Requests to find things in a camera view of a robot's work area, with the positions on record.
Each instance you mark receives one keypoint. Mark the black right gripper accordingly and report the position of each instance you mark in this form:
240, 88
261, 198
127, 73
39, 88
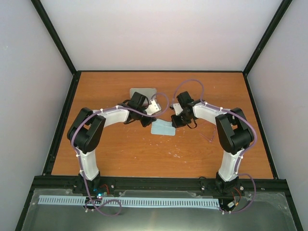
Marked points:
175, 124

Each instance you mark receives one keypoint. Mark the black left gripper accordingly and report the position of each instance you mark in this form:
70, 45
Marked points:
151, 119

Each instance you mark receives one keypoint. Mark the light blue cleaning cloth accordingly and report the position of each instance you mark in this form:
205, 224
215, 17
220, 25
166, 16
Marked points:
161, 127

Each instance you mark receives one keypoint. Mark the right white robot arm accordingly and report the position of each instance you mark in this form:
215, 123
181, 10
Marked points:
235, 134

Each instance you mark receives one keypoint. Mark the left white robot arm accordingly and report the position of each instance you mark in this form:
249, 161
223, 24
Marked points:
87, 128

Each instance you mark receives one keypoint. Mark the transparent pink sunglasses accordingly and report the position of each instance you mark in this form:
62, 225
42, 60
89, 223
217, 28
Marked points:
210, 137

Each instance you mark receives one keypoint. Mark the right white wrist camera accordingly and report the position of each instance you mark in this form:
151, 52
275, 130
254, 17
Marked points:
177, 108

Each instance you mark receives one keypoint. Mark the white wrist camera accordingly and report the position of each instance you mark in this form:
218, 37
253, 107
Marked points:
177, 108
153, 108

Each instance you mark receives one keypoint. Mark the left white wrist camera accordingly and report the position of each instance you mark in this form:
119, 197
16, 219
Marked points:
153, 108

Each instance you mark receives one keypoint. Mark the light blue slotted cable duct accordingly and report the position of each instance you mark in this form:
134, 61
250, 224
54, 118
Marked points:
133, 202

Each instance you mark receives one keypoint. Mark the black aluminium frame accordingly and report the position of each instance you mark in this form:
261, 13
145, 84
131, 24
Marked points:
47, 181

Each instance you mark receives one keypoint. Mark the metal base plate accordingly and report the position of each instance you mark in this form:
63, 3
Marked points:
255, 212

